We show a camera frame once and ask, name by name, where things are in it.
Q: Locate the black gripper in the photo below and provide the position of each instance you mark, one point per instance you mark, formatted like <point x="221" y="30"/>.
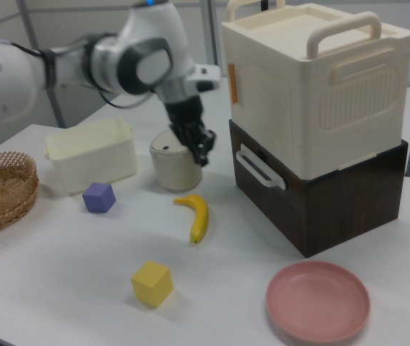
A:
<point x="184" y="117"/>

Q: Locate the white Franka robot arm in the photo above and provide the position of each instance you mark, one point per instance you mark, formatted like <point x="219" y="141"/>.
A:
<point x="143" y="43"/>

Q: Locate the dark brown drawer cabinet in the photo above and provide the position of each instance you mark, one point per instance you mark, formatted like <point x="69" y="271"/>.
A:
<point x="356" y="202"/>

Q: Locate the small cream lidded bin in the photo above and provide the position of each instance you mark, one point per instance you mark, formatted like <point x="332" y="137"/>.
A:
<point x="176" y="169"/>

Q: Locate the yellow toy banana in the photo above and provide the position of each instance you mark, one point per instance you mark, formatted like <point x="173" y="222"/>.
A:
<point x="199" y="216"/>

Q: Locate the orange tape strip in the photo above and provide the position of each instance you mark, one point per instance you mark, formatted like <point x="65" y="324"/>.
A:
<point x="233" y="84"/>

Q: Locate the cream plastic storage box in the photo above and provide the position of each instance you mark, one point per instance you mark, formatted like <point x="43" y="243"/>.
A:
<point x="276" y="79"/>

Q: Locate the open cream plastic tub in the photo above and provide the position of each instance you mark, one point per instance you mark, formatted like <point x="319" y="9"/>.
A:
<point x="93" y="162"/>

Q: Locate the purple foam cube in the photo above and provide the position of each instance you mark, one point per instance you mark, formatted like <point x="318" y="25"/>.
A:
<point x="98" y="198"/>

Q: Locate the yellow foam cube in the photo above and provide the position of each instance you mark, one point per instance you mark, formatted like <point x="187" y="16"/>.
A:
<point x="150" y="284"/>

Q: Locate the pink round plate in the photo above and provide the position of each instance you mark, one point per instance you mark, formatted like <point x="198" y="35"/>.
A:
<point x="316" y="302"/>

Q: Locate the woven wicker basket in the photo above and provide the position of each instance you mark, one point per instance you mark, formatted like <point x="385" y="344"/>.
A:
<point x="10" y="202"/>

